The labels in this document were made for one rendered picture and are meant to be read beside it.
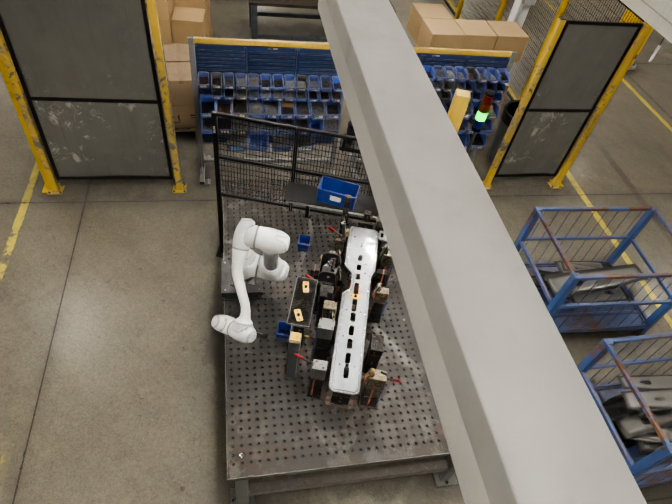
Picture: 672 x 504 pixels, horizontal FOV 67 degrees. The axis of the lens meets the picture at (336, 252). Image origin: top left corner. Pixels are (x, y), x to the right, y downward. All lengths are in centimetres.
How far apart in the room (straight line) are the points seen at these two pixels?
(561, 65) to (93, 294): 482
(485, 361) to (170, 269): 448
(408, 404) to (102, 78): 362
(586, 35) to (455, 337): 520
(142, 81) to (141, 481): 319
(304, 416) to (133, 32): 325
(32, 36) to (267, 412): 342
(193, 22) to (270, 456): 540
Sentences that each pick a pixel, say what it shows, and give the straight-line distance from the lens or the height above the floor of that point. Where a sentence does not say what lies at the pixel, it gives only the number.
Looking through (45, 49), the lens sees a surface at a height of 150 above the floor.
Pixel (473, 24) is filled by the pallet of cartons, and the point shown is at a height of 135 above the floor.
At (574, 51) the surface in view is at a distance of 564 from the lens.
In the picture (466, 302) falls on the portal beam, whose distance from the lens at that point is 53.
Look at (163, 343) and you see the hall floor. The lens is 442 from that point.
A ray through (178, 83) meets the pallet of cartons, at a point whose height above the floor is 71.
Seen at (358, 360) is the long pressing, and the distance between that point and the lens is 318.
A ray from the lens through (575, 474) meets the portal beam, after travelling 48.
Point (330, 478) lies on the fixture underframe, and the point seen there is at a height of 23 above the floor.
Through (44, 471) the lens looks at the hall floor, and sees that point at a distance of 418.
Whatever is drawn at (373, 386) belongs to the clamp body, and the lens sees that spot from 314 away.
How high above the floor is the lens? 372
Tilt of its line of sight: 48 degrees down
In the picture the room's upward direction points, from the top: 11 degrees clockwise
